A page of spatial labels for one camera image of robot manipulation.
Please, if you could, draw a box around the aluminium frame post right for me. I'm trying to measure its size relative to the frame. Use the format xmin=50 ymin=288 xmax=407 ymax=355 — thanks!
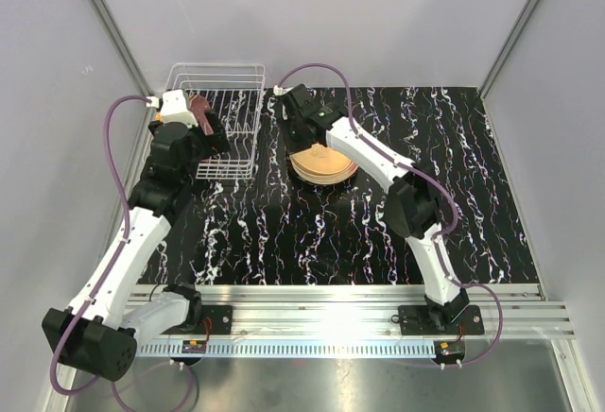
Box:
xmin=478 ymin=0 xmax=543 ymax=99

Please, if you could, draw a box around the left small circuit board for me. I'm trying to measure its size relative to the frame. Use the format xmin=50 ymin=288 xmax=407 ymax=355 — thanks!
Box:
xmin=181 ymin=340 xmax=207 ymax=353

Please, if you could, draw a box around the aluminium frame post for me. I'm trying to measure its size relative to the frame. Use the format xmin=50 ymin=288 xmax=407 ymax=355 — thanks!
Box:
xmin=88 ymin=0 xmax=153 ymax=95
xmin=478 ymin=0 xmax=543 ymax=99

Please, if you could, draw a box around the white slotted cable duct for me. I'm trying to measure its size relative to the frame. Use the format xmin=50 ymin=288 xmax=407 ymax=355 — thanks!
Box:
xmin=138 ymin=338 xmax=435 ymax=359

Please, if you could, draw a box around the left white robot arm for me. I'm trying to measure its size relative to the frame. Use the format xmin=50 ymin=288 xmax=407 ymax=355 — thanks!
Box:
xmin=42 ymin=90 xmax=229 ymax=393

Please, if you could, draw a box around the cream pink plate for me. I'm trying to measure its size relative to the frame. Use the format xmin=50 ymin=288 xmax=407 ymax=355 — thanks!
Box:
xmin=299 ymin=162 xmax=357 ymax=185

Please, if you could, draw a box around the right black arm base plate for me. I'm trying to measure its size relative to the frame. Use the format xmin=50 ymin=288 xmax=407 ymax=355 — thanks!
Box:
xmin=391 ymin=305 xmax=485 ymax=336

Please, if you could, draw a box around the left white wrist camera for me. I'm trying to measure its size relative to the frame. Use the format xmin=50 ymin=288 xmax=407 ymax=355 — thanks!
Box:
xmin=146 ymin=89 xmax=199 ymax=129

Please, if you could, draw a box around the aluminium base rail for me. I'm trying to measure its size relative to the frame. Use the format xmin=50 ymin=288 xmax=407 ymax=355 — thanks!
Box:
xmin=198 ymin=284 xmax=575 ymax=341

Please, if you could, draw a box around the pink polka dot plate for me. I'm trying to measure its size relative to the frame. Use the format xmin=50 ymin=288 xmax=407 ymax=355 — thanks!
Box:
xmin=189 ymin=94 xmax=211 ymax=126

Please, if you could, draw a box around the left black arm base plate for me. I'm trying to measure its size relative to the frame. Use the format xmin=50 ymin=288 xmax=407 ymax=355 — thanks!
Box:
xmin=180 ymin=305 xmax=234 ymax=335

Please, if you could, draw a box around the yellow cream plate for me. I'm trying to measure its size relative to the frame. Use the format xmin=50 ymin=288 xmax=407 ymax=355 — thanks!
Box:
xmin=289 ymin=144 xmax=357 ymax=180

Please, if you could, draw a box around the aluminium frame post left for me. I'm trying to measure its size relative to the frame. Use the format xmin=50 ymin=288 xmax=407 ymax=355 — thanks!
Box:
xmin=88 ymin=0 xmax=153 ymax=95

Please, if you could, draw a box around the white wire dish rack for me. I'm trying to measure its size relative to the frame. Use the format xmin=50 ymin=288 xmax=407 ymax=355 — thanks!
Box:
xmin=165 ymin=62 xmax=266 ymax=180

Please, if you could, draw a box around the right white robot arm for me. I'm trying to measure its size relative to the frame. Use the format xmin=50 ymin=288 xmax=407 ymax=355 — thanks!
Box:
xmin=279 ymin=96 xmax=469 ymax=334

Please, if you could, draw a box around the small circuit board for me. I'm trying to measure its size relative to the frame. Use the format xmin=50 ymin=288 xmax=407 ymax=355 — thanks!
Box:
xmin=435 ymin=339 xmax=466 ymax=364
xmin=181 ymin=340 xmax=207 ymax=353

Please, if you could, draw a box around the right small circuit board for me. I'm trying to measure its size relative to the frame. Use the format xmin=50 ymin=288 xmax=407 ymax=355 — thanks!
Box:
xmin=435 ymin=339 xmax=466 ymax=364

